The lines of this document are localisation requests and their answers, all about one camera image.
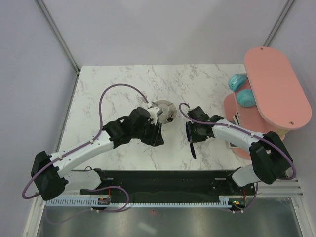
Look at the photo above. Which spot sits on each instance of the pink oval shelf top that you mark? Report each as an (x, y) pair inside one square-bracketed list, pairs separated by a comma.
[(279, 96)]

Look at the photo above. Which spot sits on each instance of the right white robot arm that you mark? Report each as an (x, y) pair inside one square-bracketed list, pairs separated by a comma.
[(270, 160)]

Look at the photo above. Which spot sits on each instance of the white slotted cable duct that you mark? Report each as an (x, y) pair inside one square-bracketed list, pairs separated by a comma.
[(145, 200)]

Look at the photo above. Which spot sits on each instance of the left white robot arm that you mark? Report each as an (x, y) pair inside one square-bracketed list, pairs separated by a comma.
[(49, 171)]

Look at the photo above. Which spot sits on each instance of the black small spoon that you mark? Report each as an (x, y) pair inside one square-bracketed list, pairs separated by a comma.
[(170, 119)]

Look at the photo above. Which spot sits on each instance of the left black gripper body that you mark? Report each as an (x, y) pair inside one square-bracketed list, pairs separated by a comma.
[(149, 134)]

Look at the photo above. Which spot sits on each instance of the blue plastic knife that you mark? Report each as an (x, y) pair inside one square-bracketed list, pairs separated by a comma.
[(191, 143)]

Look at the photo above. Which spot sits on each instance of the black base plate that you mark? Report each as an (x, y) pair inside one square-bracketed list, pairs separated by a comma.
[(213, 182)]

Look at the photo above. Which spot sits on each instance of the white round divided container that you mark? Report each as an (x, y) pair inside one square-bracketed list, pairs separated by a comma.
[(168, 110)]

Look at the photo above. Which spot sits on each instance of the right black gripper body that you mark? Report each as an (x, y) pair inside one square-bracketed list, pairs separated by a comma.
[(196, 135)]

